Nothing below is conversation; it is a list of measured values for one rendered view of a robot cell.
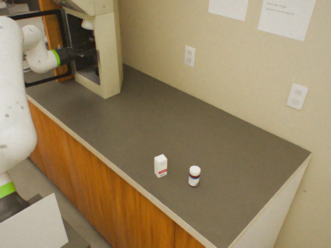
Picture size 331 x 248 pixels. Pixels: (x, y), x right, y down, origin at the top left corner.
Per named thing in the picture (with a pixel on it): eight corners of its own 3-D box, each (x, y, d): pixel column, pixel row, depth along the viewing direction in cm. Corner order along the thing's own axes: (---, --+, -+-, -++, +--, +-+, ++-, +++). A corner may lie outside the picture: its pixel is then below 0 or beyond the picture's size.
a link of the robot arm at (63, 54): (53, 65, 159) (61, 70, 154) (48, 44, 152) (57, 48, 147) (63, 62, 163) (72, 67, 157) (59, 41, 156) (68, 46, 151)
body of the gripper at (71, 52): (68, 50, 152) (83, 46, 157) (60, 46, 157) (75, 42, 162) (70, 64, 156) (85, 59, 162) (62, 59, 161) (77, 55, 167)
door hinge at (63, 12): (73, 73, 185) (62, 8, 162) (76, 74, 183) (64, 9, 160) (71, 74, 184) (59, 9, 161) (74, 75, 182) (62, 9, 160)
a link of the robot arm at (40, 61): (28, 75, 151) (37, 77, 144) (20, 50, 146) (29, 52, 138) (53, 67, 160) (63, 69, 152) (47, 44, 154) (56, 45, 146)
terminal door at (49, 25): (72, 75, 183) (60, 8, 160) (22, 88, 168) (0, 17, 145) (72, 74, 184) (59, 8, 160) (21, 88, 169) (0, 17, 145)
